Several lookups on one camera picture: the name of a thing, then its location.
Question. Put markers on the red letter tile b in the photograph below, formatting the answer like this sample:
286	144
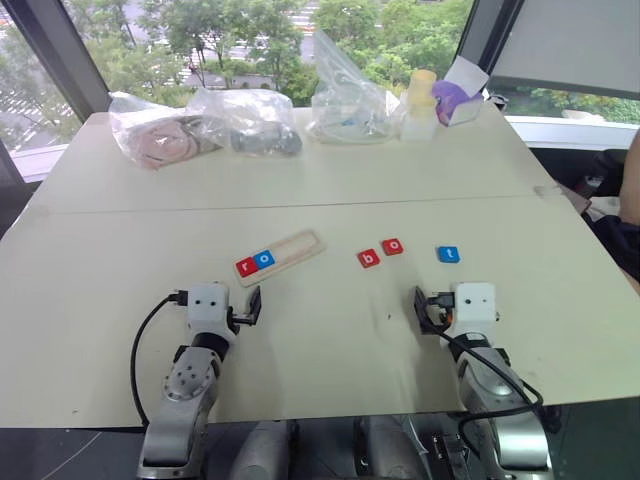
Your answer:
369	260

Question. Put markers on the blue letter tile o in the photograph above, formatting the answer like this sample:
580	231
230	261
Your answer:
265	259

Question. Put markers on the red letter tile o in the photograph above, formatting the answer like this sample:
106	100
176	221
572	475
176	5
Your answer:
393	246

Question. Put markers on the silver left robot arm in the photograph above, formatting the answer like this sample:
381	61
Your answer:
185	385

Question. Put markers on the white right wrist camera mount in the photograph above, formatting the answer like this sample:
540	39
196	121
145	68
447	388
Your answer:
475	307

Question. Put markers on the wooden letter tray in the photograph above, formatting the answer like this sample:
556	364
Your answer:
300	245

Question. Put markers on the plastic bag with pink cloth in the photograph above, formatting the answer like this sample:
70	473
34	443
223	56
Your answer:
155	135

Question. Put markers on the bystander dark clothing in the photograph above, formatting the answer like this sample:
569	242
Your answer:
620	250

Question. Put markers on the dark window frame pillar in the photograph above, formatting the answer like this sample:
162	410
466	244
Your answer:
65	55
477	35

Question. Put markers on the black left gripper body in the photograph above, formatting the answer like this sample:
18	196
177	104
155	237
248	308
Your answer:
235	317

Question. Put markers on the blue letter tile t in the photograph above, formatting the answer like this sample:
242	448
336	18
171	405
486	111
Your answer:
448	254

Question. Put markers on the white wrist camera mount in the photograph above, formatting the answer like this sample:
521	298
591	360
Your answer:
475	307
207	310

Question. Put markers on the purple and white box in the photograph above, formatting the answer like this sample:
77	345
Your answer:
457	105

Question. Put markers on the red letter tile r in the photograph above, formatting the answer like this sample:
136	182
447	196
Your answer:
246	267

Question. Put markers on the dark cup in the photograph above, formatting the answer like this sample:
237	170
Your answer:
501	102

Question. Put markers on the grey roller blind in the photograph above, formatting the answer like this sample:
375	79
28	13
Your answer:
570	45

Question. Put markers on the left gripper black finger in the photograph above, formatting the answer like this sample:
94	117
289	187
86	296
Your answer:
255	305

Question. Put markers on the yellow and white plastic container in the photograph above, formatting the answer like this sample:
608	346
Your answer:
419	115

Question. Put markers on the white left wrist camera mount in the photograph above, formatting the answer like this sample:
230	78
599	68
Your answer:
207	310

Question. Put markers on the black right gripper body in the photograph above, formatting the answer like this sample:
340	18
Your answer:
445	316

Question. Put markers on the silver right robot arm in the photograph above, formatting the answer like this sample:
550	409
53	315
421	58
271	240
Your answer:
517	442

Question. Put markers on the plastic bag with grey object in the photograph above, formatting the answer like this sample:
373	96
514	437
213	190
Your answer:
260	135

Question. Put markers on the grey rounded robot shape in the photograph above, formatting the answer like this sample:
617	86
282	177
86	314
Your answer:
262	452
387	450

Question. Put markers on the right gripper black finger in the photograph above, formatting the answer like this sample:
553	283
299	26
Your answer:
422	310

